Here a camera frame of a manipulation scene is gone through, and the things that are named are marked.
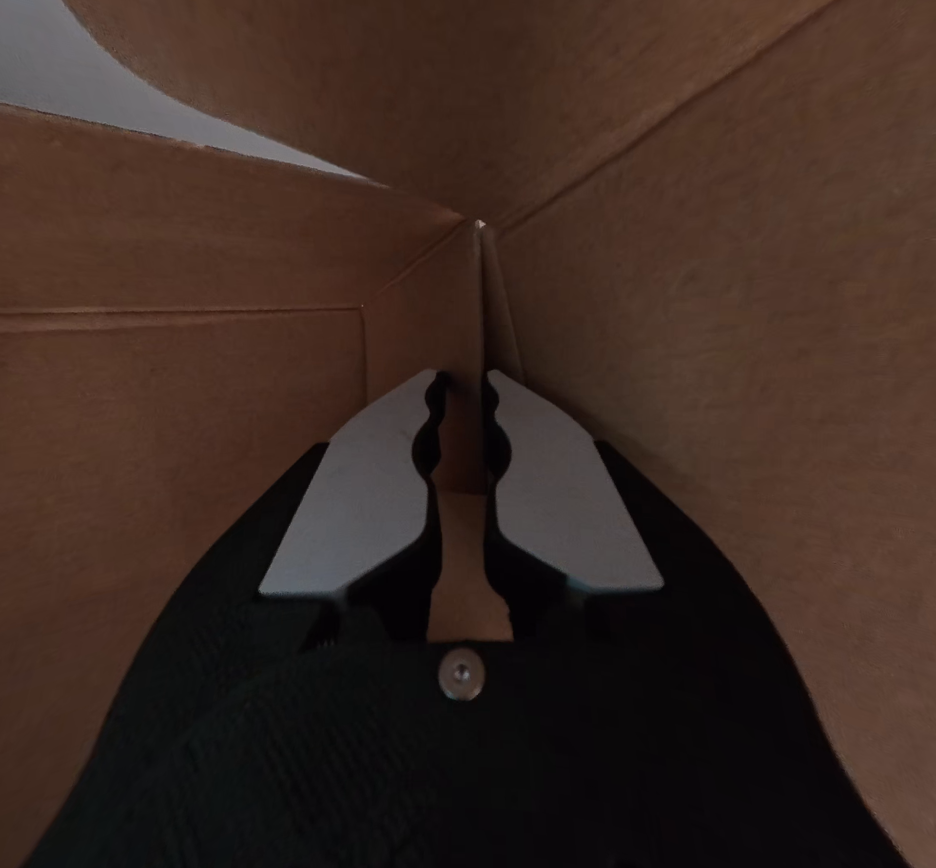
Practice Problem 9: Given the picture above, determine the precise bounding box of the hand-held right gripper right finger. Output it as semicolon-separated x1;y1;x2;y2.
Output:
483;369;665;641

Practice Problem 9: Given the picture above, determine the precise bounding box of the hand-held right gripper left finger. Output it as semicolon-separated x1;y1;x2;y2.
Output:
259;369;450;641

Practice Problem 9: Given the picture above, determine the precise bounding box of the white cardboard mailer box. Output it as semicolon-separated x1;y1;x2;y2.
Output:
0;0;936;868

